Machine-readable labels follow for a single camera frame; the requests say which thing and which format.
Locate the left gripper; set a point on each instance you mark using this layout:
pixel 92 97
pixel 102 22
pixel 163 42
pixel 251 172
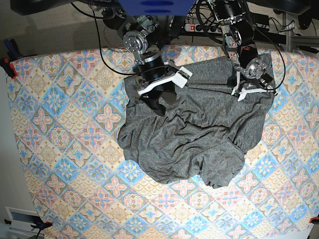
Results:
pixel 241 88

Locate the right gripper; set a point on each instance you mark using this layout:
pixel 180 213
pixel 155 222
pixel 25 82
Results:
pixel 152 75

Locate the grey t-shirt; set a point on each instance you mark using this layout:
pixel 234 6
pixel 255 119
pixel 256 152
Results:
pixel 207 132

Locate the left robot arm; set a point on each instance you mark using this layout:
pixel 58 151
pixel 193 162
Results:
pixel 248 69

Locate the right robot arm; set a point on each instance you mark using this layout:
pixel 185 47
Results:
pixel 144 37

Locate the patterned tablecloth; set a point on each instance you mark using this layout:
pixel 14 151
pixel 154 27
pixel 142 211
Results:
pixel 66 110

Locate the red clamp lower right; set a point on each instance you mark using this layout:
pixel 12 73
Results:
pixel 314 220

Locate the red black clamp upper left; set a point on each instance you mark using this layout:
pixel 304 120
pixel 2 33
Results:
pixel 8 67

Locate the red black clamp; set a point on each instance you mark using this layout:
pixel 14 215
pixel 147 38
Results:
pixel 8 67
pixel 28 226

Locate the red black clamp lower left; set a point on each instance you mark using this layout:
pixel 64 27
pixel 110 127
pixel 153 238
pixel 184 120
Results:
pixel 28 226

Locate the aluminium frame post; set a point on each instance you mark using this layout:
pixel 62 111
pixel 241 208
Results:
pixel 293 41

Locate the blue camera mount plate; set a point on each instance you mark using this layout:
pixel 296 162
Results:
pixel 157 7

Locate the white wall vent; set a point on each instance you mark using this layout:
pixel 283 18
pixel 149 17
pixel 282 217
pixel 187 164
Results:
pixel 22 216

